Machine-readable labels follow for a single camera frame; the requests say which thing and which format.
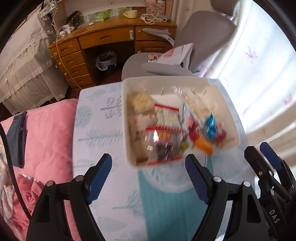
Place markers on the dark blue jeans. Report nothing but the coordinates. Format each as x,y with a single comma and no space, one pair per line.
16,137

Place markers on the cream mug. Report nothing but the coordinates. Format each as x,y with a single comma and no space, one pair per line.
131,14

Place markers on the grey office chair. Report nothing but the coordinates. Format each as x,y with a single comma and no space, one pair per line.
209,31

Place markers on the tree print tablecloth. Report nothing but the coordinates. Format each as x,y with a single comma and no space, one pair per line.
98,129

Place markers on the lined trash bin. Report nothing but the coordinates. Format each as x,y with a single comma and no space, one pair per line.
105,60

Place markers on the teal striped placemat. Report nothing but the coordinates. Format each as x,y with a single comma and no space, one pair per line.
172,208

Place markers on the beige soda cracker packet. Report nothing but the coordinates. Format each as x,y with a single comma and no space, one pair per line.
137,124

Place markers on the lace covered cabinet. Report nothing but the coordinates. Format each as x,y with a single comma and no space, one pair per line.
29,76

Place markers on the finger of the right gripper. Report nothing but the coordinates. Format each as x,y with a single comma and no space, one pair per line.
263,171
285,175

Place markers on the silver red snack bag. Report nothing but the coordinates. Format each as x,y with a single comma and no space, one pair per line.
189,123

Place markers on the pink bed quilt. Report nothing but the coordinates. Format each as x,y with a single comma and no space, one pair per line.
48,156

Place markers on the wooden desk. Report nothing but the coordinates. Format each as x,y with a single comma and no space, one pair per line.
75,54

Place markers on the orange white snack bar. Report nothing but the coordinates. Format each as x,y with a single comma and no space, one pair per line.
203,145

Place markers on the blue white candy packet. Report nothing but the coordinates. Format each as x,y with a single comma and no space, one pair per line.
211,127

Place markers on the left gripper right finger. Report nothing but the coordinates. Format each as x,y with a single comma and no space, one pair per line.
246,221

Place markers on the red label date pack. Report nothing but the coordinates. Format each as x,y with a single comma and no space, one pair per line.
164,144

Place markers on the white power strip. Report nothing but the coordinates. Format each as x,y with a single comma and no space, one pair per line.
65,30

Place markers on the small red candy packet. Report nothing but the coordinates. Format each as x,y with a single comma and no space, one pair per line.
221,134

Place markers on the green label rice puff pack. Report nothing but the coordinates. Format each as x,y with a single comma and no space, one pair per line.
184,145

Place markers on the floral sheer curtain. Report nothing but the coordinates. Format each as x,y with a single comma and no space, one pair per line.
256,73

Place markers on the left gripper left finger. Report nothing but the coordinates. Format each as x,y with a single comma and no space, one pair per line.
49,219

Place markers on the white plastic bag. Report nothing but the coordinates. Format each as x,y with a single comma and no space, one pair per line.
179,56

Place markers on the yellow rice puff pack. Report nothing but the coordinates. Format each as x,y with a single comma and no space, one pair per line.
141,103

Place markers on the white plastic storage bin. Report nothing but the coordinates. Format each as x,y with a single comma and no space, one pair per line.
168,104

